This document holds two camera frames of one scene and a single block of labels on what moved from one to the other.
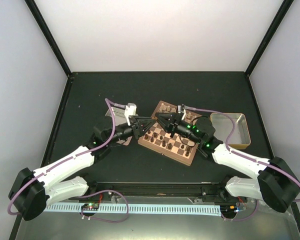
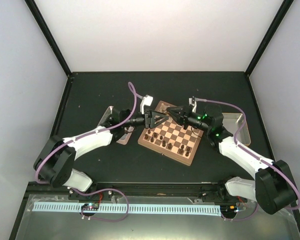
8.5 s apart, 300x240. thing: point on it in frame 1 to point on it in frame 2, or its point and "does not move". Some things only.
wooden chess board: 181,148 does not move
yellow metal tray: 240,138 does not move
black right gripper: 174,121 to 183,115
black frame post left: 48,36 does not move
